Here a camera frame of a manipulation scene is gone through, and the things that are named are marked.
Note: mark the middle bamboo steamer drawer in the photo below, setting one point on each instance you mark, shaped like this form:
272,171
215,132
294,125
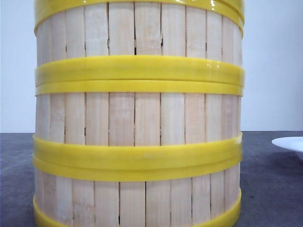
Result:
160,138

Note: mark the bamboo steamer drawer yellow rims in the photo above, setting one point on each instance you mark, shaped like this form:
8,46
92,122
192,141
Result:
94,45

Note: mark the white plate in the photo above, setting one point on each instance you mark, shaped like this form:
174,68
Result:
290,143

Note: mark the bottom bamboo steamer drawer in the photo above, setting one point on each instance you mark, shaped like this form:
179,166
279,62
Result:
211,200

